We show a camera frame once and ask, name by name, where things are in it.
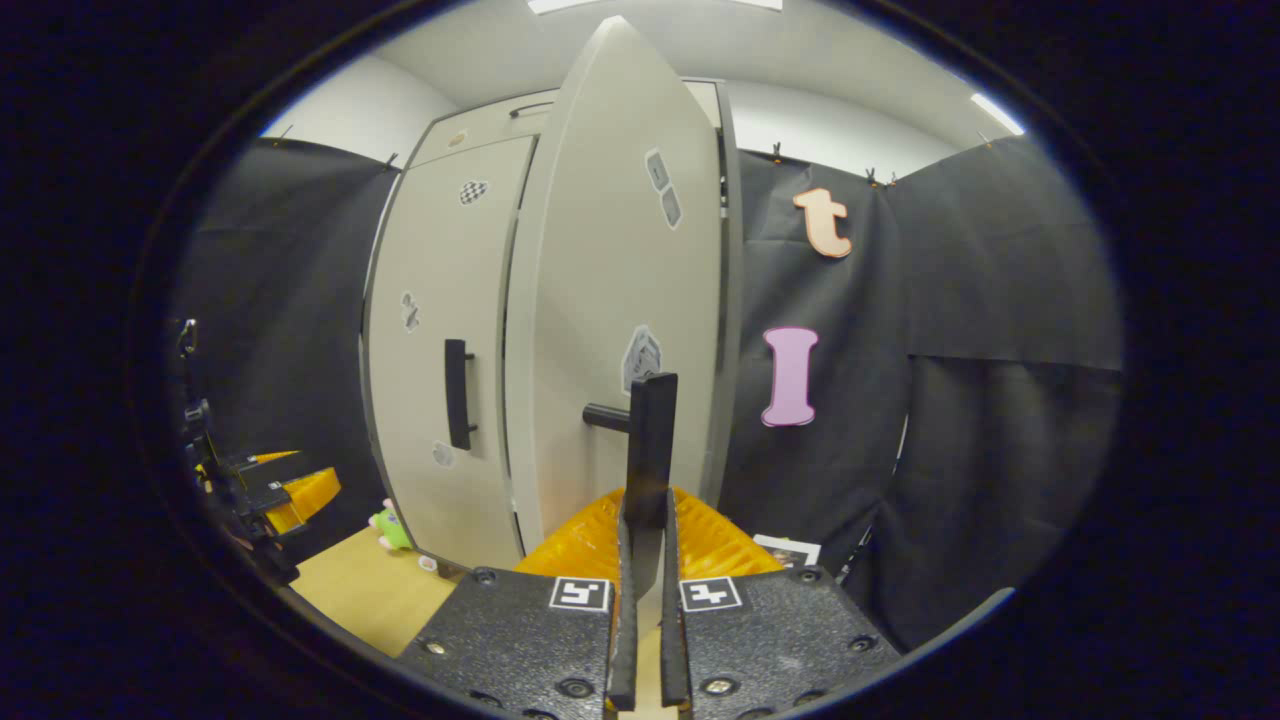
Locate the grey double-door shoe cabinet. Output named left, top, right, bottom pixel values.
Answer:
left=358, top=78, right=746, bottom=581

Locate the long ceiling light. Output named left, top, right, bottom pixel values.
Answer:
left=527, top=0, right=784, bottom=15
left=968, top=92, right=1027, bottom=137

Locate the grey cabinet top drawer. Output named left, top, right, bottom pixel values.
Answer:
left=410, top=80, right=723, bottom=169

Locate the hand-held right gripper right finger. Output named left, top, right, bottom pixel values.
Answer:
left=658, top=488, right=903, bottom=720

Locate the black door handle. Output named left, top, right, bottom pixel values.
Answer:
left=583, top=372, right=679, bottom=601
left=444, top=339, right=478, bottom=451

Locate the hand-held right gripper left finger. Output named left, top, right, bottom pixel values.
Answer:
left=395, top=488, right=641, bottom=720

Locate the white printed card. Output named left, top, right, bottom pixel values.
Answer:
left=752, top=534, right=823, bottom=569

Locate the green plush toy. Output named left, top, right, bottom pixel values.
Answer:
left=367, top=498, right=414, bottom=553

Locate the grey cabinet door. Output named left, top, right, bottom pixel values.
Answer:
left=503, top=15, right=723, bottom=556
left=365, top=135, right=538, bottom=571

